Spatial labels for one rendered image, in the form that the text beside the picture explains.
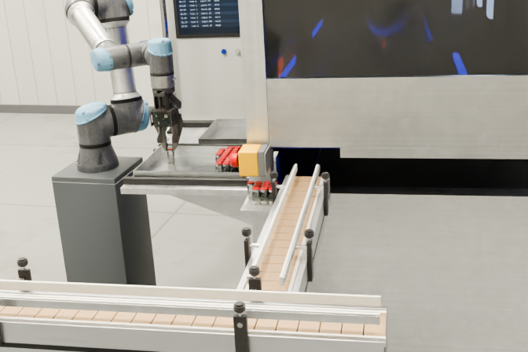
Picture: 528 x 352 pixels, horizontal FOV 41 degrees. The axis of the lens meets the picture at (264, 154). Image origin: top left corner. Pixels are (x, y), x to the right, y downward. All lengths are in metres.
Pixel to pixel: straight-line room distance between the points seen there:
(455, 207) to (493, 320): 0.37
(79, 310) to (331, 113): 0.89
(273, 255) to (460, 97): 0.70
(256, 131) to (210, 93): 1.10
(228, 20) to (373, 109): 1.19
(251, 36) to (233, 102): 1.15
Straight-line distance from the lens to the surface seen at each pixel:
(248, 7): 1.93
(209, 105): 3.09
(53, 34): 6.86
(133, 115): 2.65
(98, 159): 2.64
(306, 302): 1.34
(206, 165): 2.31
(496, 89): 1.95
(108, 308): 1.37
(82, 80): 6.81
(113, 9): 2.63
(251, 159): 1.93
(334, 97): 1.94
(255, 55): 1.95
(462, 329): 2.21
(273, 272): 1.50
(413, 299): 2.16
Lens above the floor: 1.62
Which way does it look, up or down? 18 degrees down
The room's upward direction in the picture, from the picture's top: 3 degrees counter-clockwise
